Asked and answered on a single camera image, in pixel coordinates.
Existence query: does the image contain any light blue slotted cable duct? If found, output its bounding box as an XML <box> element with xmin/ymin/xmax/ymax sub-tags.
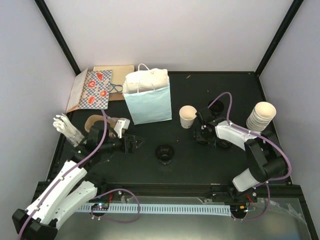
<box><xmin>76</xmin><ymin>203</ymin><xmax>232</xmax><ymax>217</ymax></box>

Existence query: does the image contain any light blue paper bag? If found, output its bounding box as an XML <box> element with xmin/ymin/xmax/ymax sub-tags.
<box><xmin>122</xmin><ymin>63</ymin><xmax>172</xmax><ymax>125</ymax></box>

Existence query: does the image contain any tan kraft paper bag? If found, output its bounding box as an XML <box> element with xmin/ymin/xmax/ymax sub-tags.
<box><xmin>93</xmin><ymin>65</ymin><xmax>135</xmax><ymax>94</ymax></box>

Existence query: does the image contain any brown kraft paper bag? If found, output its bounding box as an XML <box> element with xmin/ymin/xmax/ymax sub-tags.
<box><xmin>108</xmin><ymin>92</ymin><xmax>125</xmax><ymax>102</ymax></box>

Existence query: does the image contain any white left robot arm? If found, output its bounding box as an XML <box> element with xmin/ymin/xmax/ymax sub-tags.
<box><xmin>12</xmin><ymin>119</ymin><xmax>144</xmax><ymax>240</ymax></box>

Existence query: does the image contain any black paper cup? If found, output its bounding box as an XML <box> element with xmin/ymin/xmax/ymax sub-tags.
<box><xmin>208</xmin><ymin>100</ymin><xmax>225</xmax><ymax>117</ymax></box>
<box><xmin>155</xmin><ymin>144</ymin><xmax>175</xmax><ymax>165</ymax></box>

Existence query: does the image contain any blue checkered paper bag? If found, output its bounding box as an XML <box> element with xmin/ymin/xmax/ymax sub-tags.
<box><xmin>78</xmin><ymin>70</ymin><xmax>123</xmax><ymax>110</ymax></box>

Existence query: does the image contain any white orange-edged paper bag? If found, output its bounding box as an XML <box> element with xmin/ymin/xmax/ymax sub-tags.
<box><xmin>66</xmin><ymin>68</ymin><xmax>88</xmax><ymax>113</ymax></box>

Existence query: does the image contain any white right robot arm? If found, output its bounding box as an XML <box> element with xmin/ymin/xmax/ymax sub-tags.
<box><xmin>194</xmin><ymin>107</ymin><xmax>292</xmax><ymax>202</ymax></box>

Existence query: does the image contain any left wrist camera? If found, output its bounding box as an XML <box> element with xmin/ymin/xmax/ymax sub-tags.
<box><xmin>113</xmin><ymin>118</ymin><xmax>130</xmax><ymax>139</ymax></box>

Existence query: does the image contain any small electronics board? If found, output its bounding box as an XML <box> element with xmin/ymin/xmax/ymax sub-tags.
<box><xmin>91</xmin><ymin>202</ymin><xmax>109</xmax><ymax>211</ymax></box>

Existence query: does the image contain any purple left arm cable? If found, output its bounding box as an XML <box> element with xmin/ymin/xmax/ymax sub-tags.
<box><xmin>17</xmin><ymin>108</ymin><xmax>118</xmax><ymax>240</ymax></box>

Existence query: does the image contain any tall stack of paper cups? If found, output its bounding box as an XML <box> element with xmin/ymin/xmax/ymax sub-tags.
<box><xmin>246</xmin><ymin>101</ymin><xmax>277</xmax><ymax>132</ymax></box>

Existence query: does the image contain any black cup lid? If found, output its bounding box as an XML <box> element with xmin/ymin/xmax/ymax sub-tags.
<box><xmin>196</xmin><ymin>141</ymin><xmax>208</xmax><ymax>146</ymax></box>

